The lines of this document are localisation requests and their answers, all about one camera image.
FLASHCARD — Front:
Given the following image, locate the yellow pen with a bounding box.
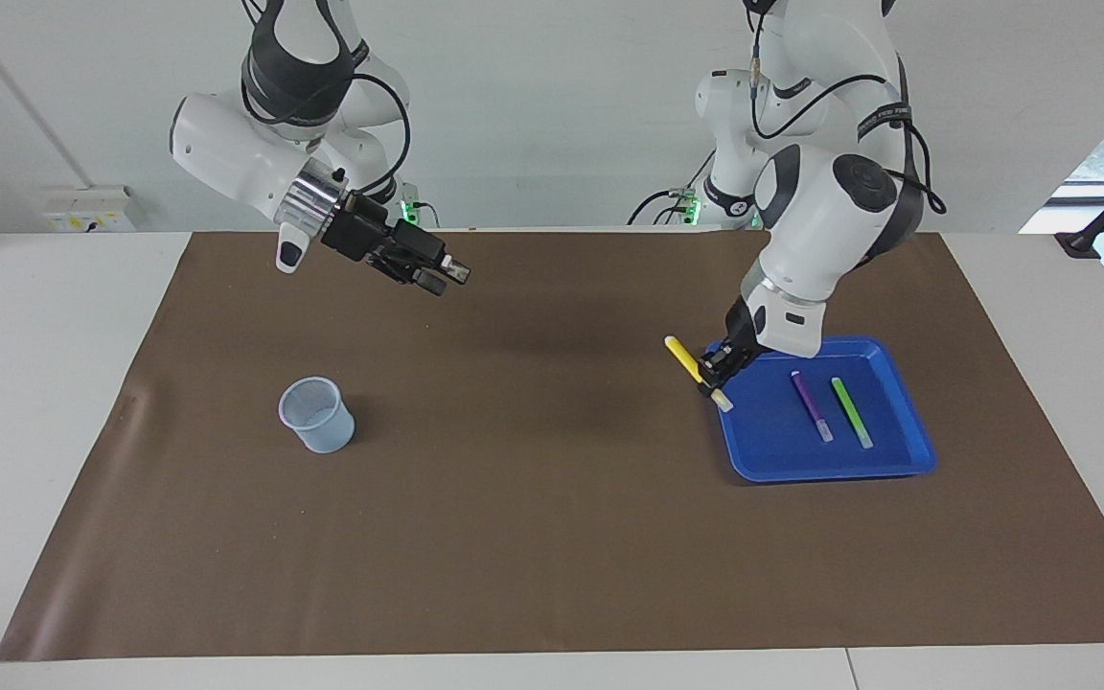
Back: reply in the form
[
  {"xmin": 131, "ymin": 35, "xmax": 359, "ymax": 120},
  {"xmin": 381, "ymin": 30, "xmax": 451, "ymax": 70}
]
[{"xmin": 664, "ymin": 335, "xmax": 735, "ymax": 413}]

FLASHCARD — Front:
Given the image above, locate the purple pen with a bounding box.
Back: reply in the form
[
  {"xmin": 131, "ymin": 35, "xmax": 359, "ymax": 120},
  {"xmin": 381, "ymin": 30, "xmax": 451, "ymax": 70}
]
[{"xmin": 791, "ymin": 371, "xmax": 835, "ymax": 443}]

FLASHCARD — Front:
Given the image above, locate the green pen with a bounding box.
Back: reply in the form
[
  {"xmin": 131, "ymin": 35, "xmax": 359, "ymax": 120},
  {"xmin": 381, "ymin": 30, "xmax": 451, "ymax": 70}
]
[{"xmin": 831, "ymin": 377, "xmax": 874, "ymax": 449}]

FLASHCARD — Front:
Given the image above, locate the blue plastic tray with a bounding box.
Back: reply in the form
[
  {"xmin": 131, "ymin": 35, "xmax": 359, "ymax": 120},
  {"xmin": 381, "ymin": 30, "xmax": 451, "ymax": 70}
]
[{"xmin": 705, "ymin": 335, "xmax": 937, "ymax": 483}]

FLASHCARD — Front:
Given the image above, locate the translucent plastic cup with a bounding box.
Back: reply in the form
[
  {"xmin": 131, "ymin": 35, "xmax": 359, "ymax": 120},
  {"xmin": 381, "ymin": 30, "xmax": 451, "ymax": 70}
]
[{"xmin": 278, "ymin": 377, "xmax": 357, "ymax": 454}]

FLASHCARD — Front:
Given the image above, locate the brown table mat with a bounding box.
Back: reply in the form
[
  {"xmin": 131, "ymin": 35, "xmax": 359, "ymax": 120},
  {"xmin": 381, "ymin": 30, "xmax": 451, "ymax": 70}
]
[{"xmin": 0, "ymin": 230, "xmax": 1104, "ymax": 662}]

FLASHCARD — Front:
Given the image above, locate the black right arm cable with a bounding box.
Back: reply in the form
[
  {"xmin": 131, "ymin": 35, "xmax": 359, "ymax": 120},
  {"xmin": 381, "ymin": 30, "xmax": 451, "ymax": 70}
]
[{"xmin": 322, "ymin": 72, "xmax": 412, "ymax": 197}]

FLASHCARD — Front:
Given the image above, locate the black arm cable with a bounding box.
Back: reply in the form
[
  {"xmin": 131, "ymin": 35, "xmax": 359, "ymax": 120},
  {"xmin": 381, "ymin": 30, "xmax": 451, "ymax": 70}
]
[
  {"xmin": 322, "ymin": 72, "xmax": 412, "ymax": 197},
  {"xmin": 748, "ymin": 57, "xmax": 946, "ymax": 217}
]

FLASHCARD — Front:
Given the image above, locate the black base cable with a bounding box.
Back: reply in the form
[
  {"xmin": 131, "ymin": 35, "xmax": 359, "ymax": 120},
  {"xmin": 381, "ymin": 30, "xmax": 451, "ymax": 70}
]
[{"xmin": 629, "ymin": 187, "xmax": 699, "ymax": 227}]

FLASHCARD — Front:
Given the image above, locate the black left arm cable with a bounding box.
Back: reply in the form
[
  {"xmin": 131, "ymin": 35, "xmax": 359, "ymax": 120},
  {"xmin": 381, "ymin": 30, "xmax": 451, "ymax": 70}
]
[{"xmin": 748, "ymin": 57, "xmax": 946, "ymax": 217}]

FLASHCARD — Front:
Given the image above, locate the white wall socket box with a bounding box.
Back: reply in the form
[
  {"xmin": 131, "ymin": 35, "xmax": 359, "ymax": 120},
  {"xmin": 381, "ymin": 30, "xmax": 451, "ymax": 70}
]
[{"xmin": 42, "ymin": 185, "xmax": 137, "ymax": 233}]

